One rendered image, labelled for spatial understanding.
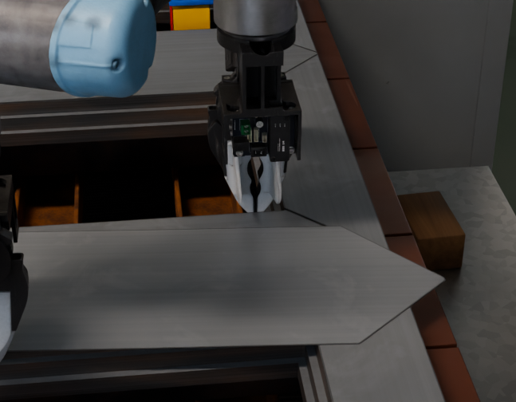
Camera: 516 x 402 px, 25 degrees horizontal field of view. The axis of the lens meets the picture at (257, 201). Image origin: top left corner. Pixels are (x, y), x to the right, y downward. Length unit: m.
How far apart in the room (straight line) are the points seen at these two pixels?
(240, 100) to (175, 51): 0.45
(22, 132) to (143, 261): 0.35
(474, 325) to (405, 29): 0.71
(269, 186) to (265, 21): 0.20
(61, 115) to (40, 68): 0.61
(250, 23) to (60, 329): 0.31
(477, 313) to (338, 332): 0.37
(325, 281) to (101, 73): 0.38
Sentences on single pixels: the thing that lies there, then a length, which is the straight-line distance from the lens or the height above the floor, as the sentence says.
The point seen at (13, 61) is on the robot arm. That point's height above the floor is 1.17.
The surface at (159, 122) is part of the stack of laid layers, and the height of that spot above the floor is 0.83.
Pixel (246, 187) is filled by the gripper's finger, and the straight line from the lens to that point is 1.15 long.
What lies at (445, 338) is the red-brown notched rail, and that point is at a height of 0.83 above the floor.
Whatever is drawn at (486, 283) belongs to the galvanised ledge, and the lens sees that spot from 1.40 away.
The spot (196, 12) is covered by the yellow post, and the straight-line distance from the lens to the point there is 1.60.
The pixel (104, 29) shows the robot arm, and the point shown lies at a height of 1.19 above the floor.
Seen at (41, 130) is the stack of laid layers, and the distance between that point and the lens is 1.40.
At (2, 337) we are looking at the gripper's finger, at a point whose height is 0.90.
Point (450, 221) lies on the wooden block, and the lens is 1.41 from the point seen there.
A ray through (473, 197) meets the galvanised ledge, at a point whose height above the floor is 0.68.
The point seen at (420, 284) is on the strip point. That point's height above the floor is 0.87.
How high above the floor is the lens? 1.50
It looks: 33 degrees down
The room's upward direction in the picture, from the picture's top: straight up
